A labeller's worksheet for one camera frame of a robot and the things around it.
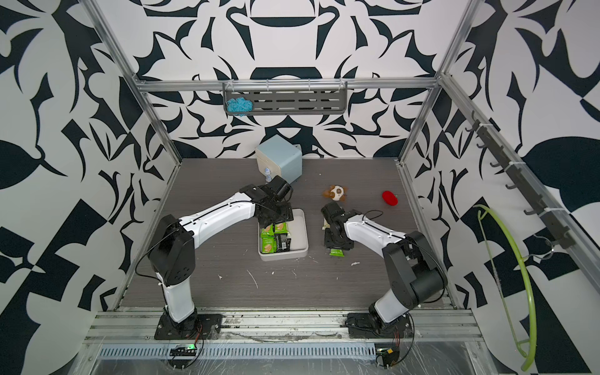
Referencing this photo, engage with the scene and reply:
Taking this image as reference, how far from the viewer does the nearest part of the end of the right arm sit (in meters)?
0.66

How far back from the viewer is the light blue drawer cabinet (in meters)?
1.01

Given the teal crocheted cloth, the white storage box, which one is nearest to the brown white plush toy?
the white storage box

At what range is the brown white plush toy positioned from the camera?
1.05m

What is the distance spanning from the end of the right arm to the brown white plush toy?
235mm
